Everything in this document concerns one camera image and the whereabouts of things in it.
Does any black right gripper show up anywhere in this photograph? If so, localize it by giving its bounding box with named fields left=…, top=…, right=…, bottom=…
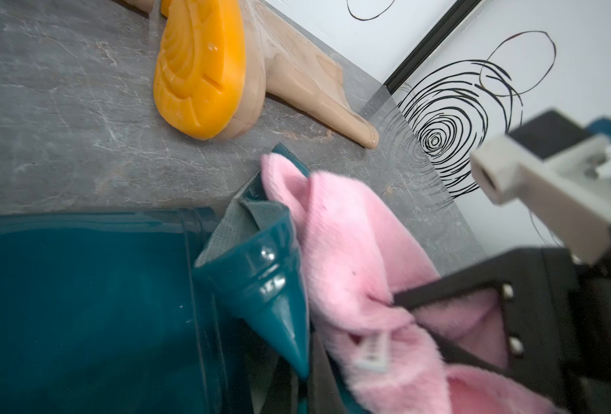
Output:
left=395, top=248, right=611, bottom=413

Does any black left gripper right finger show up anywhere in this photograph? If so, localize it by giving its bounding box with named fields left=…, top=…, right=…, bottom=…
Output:
left=307, top=333, right=348, bottom=414

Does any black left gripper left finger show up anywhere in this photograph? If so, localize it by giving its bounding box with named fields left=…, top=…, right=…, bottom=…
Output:
left=260, top=357, right=300, bottom=414

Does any pink microfiber cloth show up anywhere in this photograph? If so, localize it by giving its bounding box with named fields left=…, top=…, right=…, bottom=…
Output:
left=261, top=154, right=556, bottom=413

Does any green rubber boot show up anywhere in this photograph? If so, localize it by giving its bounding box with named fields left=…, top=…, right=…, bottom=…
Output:
left=0, top=208, right=253, bottom=413
left=192, top=172, right=364, bottom=413

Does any beige rubber boot right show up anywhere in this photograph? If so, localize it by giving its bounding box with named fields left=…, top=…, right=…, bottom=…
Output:
left=153, top=1, right=379, bottom=149

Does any beige rubber boot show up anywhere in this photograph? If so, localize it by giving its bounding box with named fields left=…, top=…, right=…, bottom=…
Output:
left=114, top=0, right=155, bottom=15
left=153, top=1, right=379, bottom=149

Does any beige rubber boot left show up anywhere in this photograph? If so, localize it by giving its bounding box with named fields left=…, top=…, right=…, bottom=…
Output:
left=114, top=0, right=155, bottom=15

